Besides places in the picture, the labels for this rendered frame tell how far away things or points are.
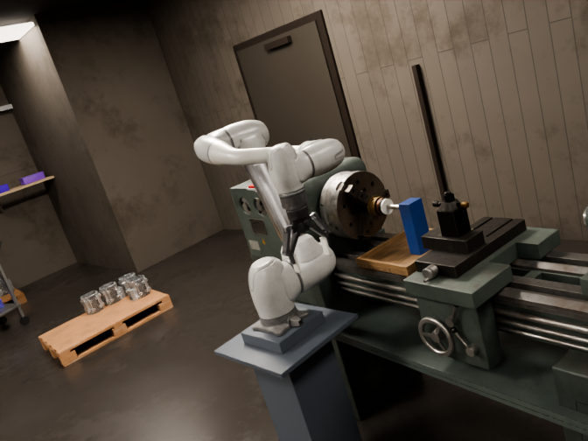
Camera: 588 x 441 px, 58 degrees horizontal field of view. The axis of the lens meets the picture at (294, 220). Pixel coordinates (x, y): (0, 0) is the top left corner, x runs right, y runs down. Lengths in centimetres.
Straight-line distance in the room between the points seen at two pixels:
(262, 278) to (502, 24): 275
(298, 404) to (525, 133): 278
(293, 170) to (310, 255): 56
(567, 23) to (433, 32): 97
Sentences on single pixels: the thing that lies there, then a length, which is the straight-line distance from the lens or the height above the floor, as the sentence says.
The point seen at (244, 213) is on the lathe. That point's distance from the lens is 283.
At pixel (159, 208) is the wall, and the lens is 692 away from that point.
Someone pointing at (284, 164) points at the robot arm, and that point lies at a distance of 170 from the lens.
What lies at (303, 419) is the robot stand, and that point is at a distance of 225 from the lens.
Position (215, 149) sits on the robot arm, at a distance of 210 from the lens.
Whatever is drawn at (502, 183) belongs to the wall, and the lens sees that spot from 446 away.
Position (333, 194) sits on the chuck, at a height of 118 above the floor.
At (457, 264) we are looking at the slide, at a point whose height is 97.
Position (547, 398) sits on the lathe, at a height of 54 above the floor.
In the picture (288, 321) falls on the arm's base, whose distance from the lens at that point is 213.
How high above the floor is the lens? 173
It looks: 15 degrees down
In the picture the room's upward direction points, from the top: 17 degrees counter-clockwise
